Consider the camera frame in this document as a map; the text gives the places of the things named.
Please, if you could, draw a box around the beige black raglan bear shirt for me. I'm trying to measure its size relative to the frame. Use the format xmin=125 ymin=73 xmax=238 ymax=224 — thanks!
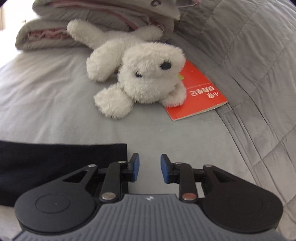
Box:
xmin=1 ymin=141 xmax=127 ymax=207

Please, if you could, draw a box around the red paperback book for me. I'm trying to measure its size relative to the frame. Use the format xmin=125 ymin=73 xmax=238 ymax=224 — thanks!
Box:
xmin=166 ymin=60 xmax=228 ymax=121

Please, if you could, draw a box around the grey quilted headboard cover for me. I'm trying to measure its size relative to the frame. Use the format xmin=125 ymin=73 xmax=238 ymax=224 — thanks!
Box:
xmin=170 ymin=1 xmax=295 ymax=240

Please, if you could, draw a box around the white plush toy dog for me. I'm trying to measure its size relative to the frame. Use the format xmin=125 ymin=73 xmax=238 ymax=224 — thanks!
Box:
xmin=67 ymin=19 xmax=187 ymax=119

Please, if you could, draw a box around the lower folded grey quilt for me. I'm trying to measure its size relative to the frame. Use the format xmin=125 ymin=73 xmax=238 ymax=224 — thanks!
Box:
xmin=15 ymin=19 xmax=83 ymax=51

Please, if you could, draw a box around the folded grey quilt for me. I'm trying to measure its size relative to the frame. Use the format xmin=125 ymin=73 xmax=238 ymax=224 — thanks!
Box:
xmin=15 ymin=19 xmax=83 ymax=51
xmin=32 ymin=1 xmax=175 ymax=39

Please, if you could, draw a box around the upper folded grey quilt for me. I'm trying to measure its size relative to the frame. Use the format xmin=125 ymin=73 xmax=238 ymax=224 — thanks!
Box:
xmin=32 ymin=1 xmax=175 ymax=39

